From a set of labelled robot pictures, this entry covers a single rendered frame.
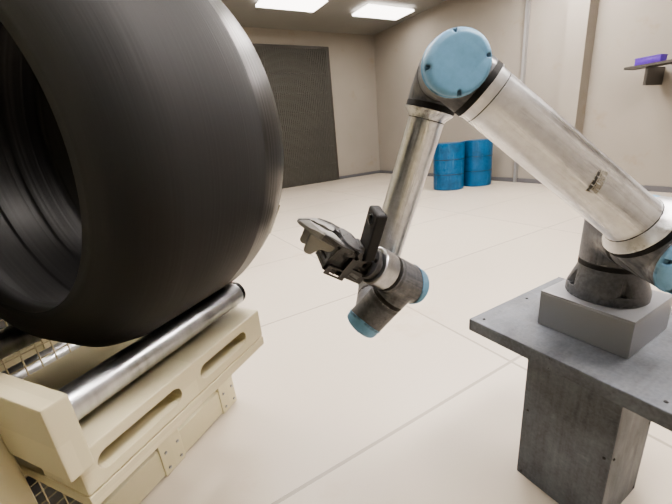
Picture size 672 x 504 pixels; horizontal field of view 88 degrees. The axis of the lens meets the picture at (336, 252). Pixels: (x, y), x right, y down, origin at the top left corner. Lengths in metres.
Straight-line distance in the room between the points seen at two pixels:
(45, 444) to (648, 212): 1.00
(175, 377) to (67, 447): 0.16
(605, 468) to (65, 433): 1.25
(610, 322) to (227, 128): 0.98
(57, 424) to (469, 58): 0.78
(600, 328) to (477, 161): 6.40
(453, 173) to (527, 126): 6.28
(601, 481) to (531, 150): 0.97
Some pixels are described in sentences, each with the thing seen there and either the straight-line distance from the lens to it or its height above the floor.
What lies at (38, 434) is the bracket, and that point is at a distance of 0.51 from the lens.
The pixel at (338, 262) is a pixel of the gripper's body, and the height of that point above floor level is 0.93.
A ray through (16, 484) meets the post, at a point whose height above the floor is 0.81.
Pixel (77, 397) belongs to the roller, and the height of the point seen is 0.91.
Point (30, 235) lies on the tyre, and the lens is 0.92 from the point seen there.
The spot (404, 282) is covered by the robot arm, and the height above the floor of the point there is 0.85.
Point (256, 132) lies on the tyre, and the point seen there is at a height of 1.19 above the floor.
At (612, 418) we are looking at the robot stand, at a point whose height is 0.42.
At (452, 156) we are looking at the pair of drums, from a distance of 7.01.
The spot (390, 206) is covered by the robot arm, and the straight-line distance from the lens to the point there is 0.91.
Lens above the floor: 1.18
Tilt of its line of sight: 18 degrees down
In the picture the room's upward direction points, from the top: 5 degrees counter-clockwise
